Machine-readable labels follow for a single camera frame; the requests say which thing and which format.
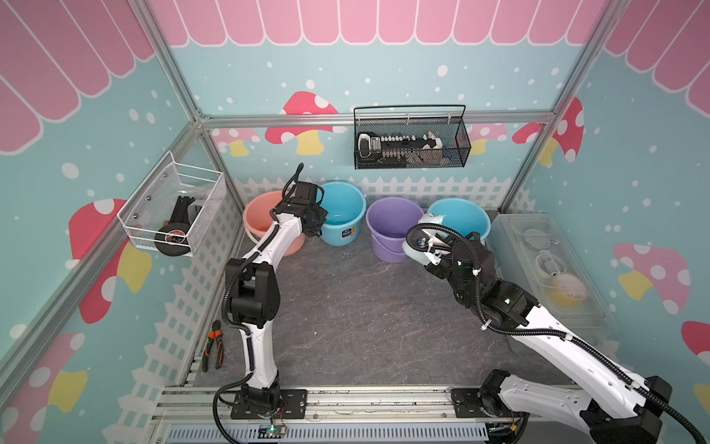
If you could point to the purple bucket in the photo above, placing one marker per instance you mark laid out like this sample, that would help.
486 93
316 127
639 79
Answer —
389 220

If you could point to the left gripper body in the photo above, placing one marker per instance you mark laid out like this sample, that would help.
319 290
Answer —
317 218

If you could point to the teal bucket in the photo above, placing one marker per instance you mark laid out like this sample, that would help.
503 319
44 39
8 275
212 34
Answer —
462 215
346 206

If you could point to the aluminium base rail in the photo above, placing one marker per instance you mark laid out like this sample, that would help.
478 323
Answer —
358 414

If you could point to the clear plastic storage box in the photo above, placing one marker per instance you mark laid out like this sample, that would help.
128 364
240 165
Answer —
532 252

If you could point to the white power strip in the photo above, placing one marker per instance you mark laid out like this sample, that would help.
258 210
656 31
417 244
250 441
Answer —
398 149

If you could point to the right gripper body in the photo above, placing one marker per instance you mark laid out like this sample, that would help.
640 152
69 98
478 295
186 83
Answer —
446 268

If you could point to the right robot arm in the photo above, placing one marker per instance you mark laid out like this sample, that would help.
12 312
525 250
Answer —
611 404

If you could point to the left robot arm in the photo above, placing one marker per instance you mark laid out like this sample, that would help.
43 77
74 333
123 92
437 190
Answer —
252 296

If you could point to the white wire wall basket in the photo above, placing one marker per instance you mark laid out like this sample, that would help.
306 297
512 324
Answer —
152 203

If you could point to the pink bucket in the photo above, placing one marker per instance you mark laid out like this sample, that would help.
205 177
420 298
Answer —
257 215

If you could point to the black wire wall basket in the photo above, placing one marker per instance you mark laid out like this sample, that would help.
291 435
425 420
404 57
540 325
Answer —
445 121

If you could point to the black tape dispenser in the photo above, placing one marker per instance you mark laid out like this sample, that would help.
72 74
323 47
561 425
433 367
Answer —
172 239

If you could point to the light green cloth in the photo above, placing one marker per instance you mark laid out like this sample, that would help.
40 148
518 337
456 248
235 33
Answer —
426 247

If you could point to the red handled pliers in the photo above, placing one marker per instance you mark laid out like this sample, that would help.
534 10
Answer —
214 346

